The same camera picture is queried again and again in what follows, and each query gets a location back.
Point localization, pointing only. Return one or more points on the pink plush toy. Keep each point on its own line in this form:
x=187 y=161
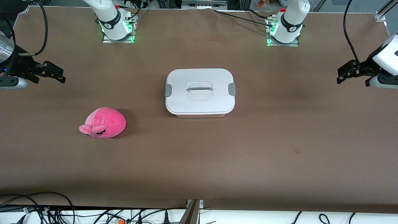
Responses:
x=108 y=121

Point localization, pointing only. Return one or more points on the aluminium profile beam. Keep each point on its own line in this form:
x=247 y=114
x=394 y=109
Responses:
x=191 y=214

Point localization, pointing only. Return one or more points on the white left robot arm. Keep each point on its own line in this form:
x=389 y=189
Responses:
x=290 y=21

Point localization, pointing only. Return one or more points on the orange colourful figure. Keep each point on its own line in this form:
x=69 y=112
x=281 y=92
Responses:
x=262 y=3

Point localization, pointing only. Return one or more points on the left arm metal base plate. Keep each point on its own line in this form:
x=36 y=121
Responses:
x=295 y=44

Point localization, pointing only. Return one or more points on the black power plug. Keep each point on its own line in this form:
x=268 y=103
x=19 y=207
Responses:
x=166 y=218

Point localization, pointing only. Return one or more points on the pink translucent plastic box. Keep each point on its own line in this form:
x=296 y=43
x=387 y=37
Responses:
x=199 y=116

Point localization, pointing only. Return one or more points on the aluminium corner bracket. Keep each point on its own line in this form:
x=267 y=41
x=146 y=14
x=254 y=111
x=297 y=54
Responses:
x=381 y=15

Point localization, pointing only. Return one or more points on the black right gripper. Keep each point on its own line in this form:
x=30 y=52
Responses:
x=21 y=63

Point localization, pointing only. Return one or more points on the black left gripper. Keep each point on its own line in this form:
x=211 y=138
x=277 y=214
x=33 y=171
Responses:
x=367 y=67

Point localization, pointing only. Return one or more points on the white box lid grey clips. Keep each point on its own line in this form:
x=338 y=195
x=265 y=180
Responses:
x=199 y=102

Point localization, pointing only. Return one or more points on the brown table cover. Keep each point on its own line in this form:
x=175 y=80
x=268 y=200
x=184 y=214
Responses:
x=199 y=161

